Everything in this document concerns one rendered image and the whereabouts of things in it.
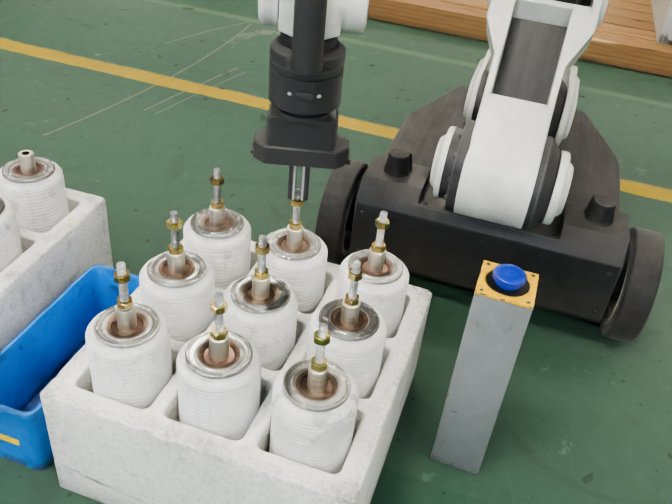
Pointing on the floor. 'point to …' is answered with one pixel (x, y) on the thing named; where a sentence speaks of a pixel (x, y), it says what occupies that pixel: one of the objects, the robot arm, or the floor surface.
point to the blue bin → (47, 363)
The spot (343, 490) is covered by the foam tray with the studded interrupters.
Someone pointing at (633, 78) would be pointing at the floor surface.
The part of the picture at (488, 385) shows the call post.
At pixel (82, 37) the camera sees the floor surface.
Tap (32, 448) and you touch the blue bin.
